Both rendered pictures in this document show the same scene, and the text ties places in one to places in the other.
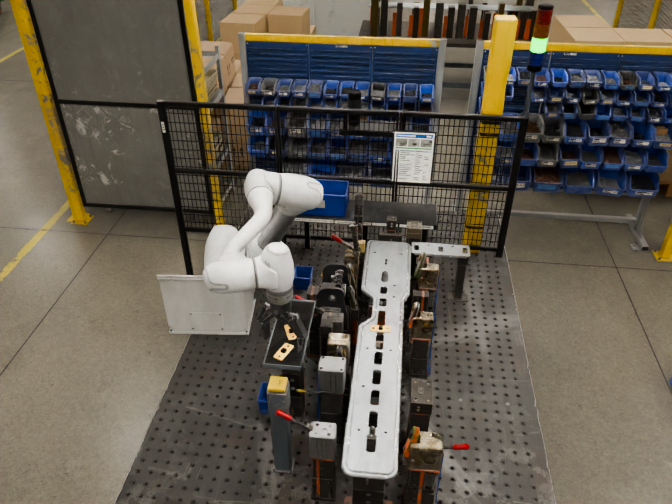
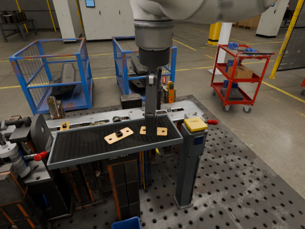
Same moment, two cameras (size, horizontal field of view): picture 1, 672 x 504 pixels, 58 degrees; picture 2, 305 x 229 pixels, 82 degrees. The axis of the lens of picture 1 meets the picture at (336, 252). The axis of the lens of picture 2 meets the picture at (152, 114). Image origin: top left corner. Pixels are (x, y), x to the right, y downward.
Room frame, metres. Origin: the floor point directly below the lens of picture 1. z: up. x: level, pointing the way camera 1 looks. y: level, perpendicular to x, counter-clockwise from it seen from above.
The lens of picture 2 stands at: (1.78, 0.59, 1.51)
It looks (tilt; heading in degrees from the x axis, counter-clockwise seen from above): 33 degrees down; 247
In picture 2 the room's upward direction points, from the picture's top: straight up
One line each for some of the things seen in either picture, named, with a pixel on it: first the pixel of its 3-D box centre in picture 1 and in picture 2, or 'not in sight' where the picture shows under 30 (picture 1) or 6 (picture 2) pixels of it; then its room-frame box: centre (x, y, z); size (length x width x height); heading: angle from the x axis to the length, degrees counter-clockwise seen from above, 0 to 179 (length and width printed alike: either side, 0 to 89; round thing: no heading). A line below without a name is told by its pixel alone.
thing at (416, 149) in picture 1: (412, 157); not in sight; (2.90, -0.40, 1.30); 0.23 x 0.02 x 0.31; 83
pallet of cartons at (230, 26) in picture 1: (273, 57); not in sight; (7.06, 0.72, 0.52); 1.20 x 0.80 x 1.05; 171
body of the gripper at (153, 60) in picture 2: (280, 308); (154, 66); (1.60, 0.19, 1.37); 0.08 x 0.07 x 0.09; 61
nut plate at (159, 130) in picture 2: (283, 350); (153, 129); (1.60, 0.19, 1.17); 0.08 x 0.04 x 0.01; 151
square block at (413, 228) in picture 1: (412, 253); not in sight; (2.62, -0.40, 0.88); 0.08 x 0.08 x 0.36; 83
